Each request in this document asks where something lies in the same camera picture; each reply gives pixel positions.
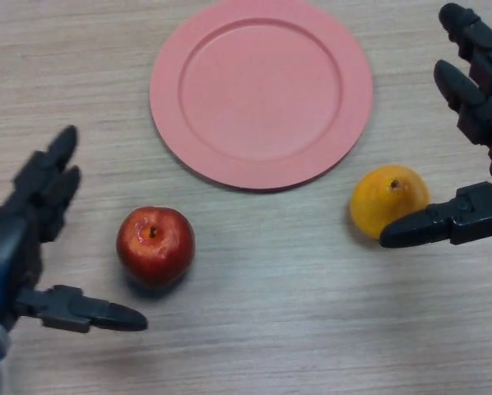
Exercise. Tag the red apple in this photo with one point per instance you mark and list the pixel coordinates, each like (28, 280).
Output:
(155, 251)

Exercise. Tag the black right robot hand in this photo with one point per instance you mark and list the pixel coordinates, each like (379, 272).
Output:
(476, 218)

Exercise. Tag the yellow pear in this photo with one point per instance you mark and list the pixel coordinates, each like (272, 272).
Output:
(377, 197)

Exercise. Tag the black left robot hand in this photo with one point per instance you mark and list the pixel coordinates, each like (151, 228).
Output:
(11, 247)

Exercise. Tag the pink round plate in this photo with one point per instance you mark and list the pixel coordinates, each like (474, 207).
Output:
(262, 94)

